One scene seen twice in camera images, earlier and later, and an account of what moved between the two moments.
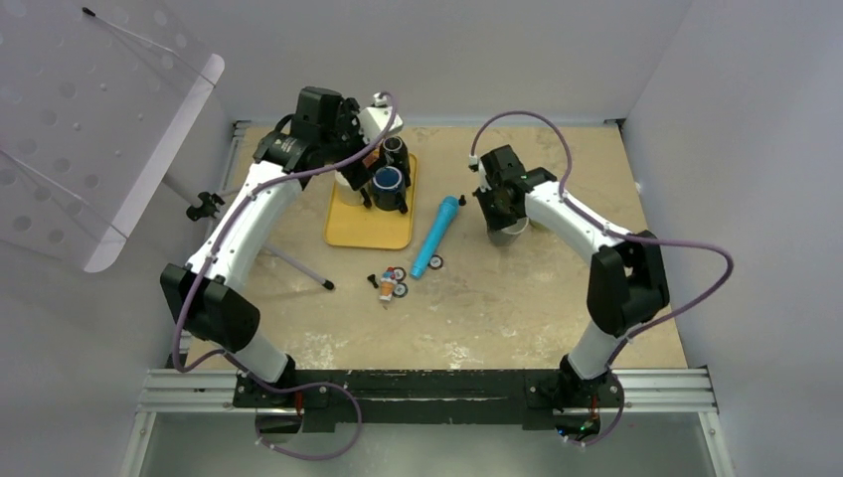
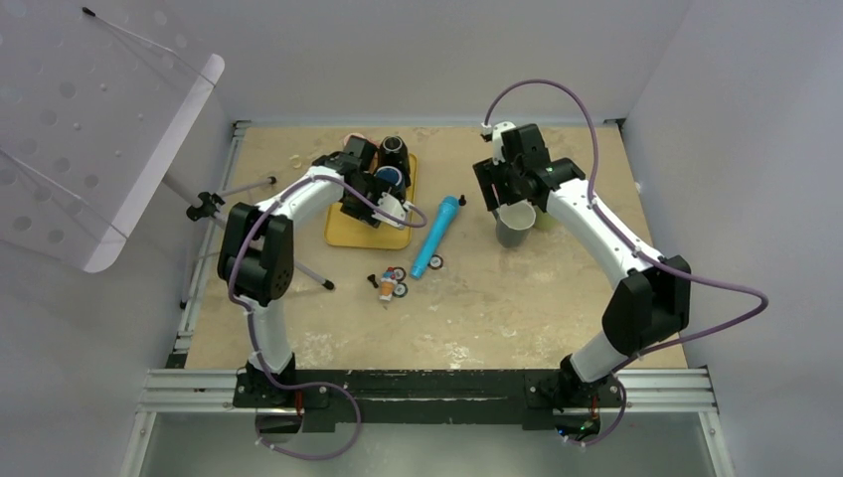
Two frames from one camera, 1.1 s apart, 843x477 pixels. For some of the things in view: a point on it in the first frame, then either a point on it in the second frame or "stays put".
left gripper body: [347, 142] → [358, 209]
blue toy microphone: [435, 234] stays put
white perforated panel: [97, 98] stays put
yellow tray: [359, 227] stays put
